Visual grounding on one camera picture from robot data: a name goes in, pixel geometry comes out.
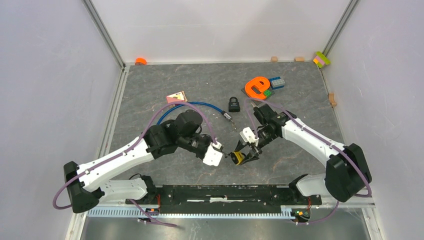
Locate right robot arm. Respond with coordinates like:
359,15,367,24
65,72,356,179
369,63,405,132
229,104,372,204

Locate wooden block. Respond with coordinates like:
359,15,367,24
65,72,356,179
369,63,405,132
294,56,305,62
270,56,279,63

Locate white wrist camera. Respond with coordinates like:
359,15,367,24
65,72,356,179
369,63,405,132
202,142,225,167
239,127,259,146

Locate wooden arch piece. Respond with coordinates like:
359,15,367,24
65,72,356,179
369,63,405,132
328,92,338,108

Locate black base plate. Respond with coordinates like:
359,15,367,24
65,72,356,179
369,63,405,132
136,184,322,214

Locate blue slotted cable duct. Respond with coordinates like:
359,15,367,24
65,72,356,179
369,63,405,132
86,206,293,220

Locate orange letter block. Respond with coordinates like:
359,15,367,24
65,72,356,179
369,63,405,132
244,76,271,94

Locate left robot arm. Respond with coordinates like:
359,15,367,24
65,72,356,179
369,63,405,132
61,109,223,214

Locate yellow padlock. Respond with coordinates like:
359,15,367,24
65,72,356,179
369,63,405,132
229,151,246,166

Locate wooden block right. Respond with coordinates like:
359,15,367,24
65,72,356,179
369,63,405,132
294,56,305,62

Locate stacked coloured lego bricks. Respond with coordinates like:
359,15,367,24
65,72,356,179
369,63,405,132
312,51,331,69

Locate wooden block left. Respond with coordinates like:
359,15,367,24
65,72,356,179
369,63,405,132
270,56,279,63

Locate pink wooden puzzle box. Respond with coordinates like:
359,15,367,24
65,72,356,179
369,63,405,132
166,91,188,104

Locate green lego brick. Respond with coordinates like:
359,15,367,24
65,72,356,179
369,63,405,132
263,89,274,99

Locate grey plate under letter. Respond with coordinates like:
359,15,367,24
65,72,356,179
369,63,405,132
240,88,275,100

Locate black padlock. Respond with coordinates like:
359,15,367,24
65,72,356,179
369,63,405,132
228,96,241,113

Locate blue cable loop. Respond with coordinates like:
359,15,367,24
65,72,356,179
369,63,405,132
156,101,233,127

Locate blue lego brick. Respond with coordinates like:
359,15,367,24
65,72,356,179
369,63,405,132
268,76,286,90

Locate orange round cap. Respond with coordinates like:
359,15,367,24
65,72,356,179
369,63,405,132
134,57,147,66

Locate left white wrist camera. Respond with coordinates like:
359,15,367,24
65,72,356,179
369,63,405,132
202,142,225,167

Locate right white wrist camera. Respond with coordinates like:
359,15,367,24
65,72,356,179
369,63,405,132
239,127,259,146

